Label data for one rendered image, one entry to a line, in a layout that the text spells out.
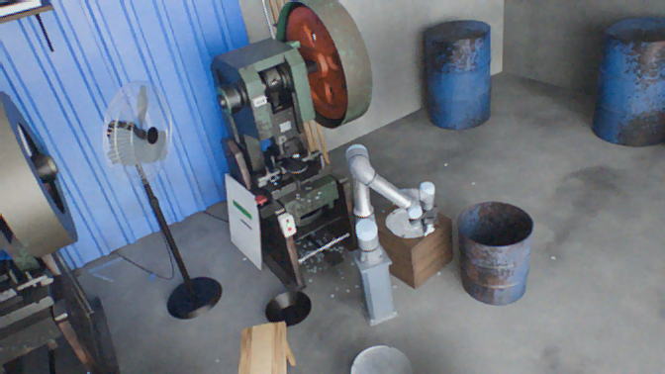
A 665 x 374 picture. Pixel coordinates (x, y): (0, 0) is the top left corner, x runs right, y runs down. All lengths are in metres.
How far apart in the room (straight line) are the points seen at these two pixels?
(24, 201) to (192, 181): 2.05
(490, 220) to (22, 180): 2.55
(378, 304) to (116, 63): 2.44
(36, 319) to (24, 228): 0.68
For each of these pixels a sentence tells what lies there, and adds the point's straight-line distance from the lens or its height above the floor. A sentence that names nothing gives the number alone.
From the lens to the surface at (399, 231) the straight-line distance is 3.29.
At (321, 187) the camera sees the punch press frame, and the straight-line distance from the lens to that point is 3.30.
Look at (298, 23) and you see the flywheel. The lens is 3.37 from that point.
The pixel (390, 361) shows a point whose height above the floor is 0.31.
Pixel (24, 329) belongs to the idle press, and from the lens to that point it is 3.16.
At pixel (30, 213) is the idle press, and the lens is 2.62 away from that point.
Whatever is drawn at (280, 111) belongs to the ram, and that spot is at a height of 1.17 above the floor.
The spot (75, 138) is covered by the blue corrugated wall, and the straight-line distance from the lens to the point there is 4.11.
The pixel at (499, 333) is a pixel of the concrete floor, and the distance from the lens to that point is 3.18.
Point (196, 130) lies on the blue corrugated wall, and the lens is 4.30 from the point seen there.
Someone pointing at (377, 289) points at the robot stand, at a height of 0.27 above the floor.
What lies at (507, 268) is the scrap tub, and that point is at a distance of 3.11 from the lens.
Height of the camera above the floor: 2.43
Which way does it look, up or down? 32 degrees down
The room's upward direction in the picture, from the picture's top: 11 degrees counter-clockwise
